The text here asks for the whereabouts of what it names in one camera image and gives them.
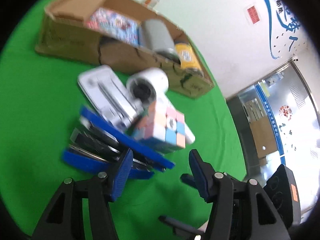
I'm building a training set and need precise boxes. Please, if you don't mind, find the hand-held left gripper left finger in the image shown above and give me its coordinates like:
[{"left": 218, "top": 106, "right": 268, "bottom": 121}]
[{"left": 30, "top": 148, "right": 134, "bottom": 240}]

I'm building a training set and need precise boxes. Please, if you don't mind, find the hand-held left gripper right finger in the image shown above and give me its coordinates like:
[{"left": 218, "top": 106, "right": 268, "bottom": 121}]
[{"left": 188, "top": 149, "right": 292, "bottom": 240}]

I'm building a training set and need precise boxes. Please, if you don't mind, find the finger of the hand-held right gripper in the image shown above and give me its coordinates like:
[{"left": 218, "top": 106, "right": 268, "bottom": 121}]
[
  {"left": 159, "top": 214, "right": 208, "bottom": 240},
  {"left": 180, "top": 173, "right": 200, "bottom": 188}
]

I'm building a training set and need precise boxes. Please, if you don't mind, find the blue stapler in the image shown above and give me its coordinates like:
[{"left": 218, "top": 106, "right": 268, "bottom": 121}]
[{"left": 61, "top": 105, "right": 175, "bottom": 180}]

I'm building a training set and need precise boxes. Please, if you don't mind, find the pastel puzzle cube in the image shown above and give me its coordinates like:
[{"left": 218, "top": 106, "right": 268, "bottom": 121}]
[{"left": 125, "top": 100, "right": 187, "bottom": 153}]

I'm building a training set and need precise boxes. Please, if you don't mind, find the white phone stand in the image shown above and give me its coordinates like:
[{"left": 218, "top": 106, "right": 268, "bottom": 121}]
[{"left": 77, "top": 64, "right": 143, "bottom": 130}]

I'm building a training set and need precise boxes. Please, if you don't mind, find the white mini hair dryer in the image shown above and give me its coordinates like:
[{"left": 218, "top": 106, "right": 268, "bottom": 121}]
[{"left": 126, "top": 67, "right": 170, "bottom": 120}]

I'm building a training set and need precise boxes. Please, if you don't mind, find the yellow label jar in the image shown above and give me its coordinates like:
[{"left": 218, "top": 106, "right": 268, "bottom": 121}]
[{"left": 174, "top": 40, "right": 204, "bottom": 79}]

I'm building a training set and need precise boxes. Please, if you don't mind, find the brown cardboard box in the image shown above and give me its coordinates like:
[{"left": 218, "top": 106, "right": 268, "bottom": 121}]
[{"left": 34, "top": 0, "right": 215, "bottom": 99}]

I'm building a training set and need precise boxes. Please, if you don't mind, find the grey metal tin can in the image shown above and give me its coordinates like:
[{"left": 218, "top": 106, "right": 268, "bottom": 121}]
[{"left": 138, "top": 19, "right": 180, "bottom": 63}]

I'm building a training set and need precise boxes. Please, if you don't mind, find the colourful cartoon board game box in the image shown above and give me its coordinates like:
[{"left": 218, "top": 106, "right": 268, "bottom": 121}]
[{"left": 86, "top": 7, "right": 140, "bottom": 47}]

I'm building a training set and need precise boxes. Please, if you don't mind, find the glass door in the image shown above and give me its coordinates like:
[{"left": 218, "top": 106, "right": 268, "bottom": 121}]
[{"left": 226, "top": 57, "right": 320, "bottom": 220}]

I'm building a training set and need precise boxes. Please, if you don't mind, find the red wall sign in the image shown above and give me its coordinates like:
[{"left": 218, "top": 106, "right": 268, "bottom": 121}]
[{"left": 246, "top": 4, "right": 262, "bottom": 25}]

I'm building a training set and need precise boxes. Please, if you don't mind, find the blue wall decal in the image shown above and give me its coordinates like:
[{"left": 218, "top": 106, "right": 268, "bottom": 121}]
[{"left": 249, "top": 0, "right": 308, "bottom": 60}]

